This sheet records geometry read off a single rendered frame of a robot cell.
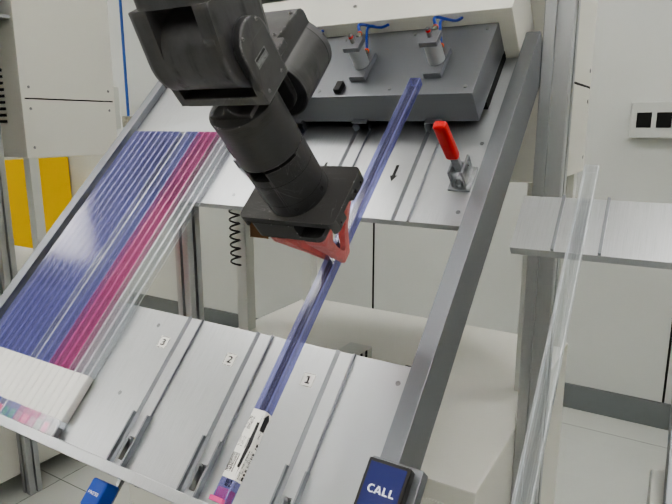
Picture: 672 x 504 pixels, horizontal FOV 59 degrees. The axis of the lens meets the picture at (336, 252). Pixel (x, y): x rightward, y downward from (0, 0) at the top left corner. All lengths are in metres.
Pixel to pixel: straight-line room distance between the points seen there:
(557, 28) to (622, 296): 1.62
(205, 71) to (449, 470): 0.66
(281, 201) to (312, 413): 0.24
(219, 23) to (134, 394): 0.50
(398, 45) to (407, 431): 0.53
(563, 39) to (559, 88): 0.06
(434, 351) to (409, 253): 2.02
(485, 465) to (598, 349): 1.62
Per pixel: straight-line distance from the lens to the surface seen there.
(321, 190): 0.51
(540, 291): 0.95
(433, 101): 0.79
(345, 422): 0.62
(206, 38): 0.41
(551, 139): 0.92
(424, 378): 0.60
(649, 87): 2.35
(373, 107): 0.83
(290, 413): 0.65
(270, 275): 3.05
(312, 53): 0.51
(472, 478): 0.89
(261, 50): 0.43
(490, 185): 0.72
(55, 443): 0.80
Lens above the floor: 1.10
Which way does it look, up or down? 12 degrees down
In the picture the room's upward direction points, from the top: straight up
